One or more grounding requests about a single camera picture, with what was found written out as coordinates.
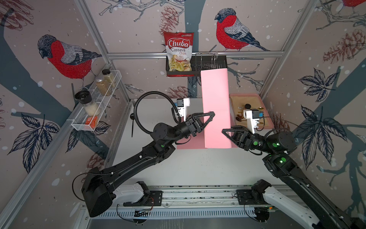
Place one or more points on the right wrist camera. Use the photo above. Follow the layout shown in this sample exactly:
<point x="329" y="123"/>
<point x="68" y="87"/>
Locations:
<point x="252" y="117"/>

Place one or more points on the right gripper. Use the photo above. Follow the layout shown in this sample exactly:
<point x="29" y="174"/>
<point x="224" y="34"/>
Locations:
<point x="248" y="141"/>

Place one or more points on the clear acrylic wall shelf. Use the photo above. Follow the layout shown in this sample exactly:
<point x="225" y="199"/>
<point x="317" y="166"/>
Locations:
<point x="103" y="101"/>

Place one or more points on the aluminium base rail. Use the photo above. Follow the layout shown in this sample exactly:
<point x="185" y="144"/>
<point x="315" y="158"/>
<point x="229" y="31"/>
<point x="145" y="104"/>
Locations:
<point x="184" y="196"/>

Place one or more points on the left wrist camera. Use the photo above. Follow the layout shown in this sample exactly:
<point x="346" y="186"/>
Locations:
<point x="182" y="105"/>

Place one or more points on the small red packet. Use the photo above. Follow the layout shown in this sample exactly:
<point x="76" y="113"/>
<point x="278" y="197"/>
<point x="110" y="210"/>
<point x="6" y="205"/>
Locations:
<point x="91" y="121"/>

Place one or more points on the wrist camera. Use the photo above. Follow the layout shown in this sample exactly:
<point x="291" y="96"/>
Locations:
<point x="252" y="117"/>
<point x="182" y="105"/>

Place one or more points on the black ladle spoon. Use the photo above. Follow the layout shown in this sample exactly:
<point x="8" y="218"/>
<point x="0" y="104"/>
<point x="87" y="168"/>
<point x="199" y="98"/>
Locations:
<point x="132" y="117"/>

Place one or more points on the spice jar silver lid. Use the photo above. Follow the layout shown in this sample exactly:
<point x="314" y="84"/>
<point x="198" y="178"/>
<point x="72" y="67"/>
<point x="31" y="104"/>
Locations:
<point x="103" y="86"/>

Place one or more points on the spice jar dark lid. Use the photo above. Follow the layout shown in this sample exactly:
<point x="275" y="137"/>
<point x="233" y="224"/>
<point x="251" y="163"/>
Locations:
<point x="109" y="77"/>

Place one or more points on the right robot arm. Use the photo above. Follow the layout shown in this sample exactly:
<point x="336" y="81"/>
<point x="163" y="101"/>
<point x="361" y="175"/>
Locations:
<point x="319" y="212"/>

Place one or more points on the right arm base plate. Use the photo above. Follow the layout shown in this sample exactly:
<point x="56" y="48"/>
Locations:
<point x="250" y="197"/>

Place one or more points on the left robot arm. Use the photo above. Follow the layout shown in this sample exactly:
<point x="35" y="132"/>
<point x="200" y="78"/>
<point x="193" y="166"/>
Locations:
<point x="99" y="185"/>

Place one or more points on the black lid rice jar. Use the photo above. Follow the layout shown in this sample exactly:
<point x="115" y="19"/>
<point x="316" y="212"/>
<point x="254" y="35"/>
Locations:
<point x="91" y="107"/>

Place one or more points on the Chuba cassava chips bag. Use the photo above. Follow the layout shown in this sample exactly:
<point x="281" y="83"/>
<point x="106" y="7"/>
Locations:
<point x="179" y="49"/>

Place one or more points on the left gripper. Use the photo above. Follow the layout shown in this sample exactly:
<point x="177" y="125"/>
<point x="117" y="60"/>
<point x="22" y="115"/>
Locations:
<point x="193" y="126"/>

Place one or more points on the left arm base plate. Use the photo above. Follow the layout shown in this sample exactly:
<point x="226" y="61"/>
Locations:
<point x="150" y="199"/>

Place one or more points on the black wire wall basket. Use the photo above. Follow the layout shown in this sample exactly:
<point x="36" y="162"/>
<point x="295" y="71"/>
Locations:
<point x="199" y="63"/>

